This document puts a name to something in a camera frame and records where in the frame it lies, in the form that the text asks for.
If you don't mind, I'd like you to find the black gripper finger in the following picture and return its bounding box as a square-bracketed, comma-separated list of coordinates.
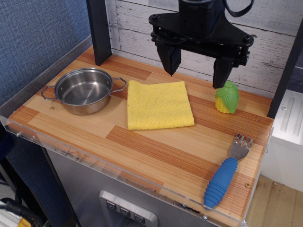
[155, 37, 181, 76]
[213, 56, 239, 89]

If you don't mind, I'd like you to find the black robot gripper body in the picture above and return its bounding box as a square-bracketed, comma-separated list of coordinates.
[149, 0, 254, 66]

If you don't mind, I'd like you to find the green yellow toy corn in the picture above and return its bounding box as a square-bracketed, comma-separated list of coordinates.
[215, 81, 239, 114]

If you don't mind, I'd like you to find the yellow folded cloth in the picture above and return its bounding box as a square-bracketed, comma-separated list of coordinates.
[127, 80, 195, 130]

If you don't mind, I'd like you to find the white ribbed box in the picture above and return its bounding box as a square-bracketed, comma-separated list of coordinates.
[272, 89, 303, 145]

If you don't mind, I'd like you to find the stainless steel pot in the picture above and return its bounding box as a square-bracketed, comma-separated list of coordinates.
[41, 68, 127, 115]

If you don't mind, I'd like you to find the clear acrylic edge guard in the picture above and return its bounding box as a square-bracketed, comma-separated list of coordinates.
[0, 117, 246, 227]

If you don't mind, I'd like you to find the steel cabinet button panel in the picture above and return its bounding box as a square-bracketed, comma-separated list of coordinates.
[99, 190, 158, 227]

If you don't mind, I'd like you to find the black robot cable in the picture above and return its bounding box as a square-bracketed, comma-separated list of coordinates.
[222, 0, 255, 18]

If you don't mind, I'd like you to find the black right upright post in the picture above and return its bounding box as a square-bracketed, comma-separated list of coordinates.
[267, 0, 303, 118]

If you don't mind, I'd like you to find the black upright post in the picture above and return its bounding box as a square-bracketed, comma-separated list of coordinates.
[267, 0, 303, 118]
[86, 0, 112, 66]

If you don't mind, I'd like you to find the black left upright post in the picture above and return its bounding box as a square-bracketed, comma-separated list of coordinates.
[86, 0, 112, 66]

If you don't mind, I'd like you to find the blue handled metal fork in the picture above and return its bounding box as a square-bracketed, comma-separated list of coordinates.
[204, 133, 254, 210]

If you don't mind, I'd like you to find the braided cable bundle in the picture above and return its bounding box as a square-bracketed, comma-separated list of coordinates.
[0, 197, 42, 227]

